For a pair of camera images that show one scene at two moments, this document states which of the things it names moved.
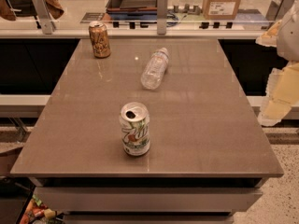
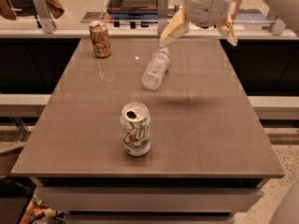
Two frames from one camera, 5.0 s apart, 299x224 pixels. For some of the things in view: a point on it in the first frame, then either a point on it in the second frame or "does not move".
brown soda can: (100, 41) does not move
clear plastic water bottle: (155, 69) does not move
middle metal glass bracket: (162, 12) does not move
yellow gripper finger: (270, 36) → (206, 13)
